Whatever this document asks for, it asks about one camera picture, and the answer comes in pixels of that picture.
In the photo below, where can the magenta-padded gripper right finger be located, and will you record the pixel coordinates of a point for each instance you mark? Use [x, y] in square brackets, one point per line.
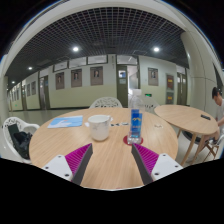
[150, 160]

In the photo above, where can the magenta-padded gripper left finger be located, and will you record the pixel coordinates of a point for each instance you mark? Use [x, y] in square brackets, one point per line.
[75, 161]

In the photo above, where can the clear bottle with blue label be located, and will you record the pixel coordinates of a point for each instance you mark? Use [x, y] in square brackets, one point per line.
[136, 125]

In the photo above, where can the flat round red coaster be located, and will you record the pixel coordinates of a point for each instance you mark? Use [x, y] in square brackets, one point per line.
[125, 140]

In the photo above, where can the light blue booklet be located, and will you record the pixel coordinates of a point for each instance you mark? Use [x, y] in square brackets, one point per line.
[65, 122]

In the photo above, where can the white ceramic mug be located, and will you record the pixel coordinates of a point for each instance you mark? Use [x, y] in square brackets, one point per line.
[99, 128]

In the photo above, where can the white perforated plastic chair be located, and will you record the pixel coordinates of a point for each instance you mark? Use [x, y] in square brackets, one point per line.
[151, 105]
[26, 125]
[106, 102]

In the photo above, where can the round wooden side table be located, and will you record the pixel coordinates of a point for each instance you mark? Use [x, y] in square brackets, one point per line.
[186, 118]

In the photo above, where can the black bag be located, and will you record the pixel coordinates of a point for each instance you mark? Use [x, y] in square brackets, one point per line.
[21, 143]

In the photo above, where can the wooden folding chair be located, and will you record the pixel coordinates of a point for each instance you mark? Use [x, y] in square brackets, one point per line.
[211, 148]

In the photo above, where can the black phone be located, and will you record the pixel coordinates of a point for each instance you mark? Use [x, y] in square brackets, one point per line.
[205, 117]

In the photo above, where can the open dark green door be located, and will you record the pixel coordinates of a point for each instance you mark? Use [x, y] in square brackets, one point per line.
[122, 88]

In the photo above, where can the person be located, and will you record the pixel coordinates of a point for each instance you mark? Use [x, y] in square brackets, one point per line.
[220, 106]

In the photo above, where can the round ceiling lights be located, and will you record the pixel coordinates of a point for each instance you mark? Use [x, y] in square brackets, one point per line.
[75, 49]

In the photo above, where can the row of framed wall portraits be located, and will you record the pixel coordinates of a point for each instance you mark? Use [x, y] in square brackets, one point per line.
[96, 76]

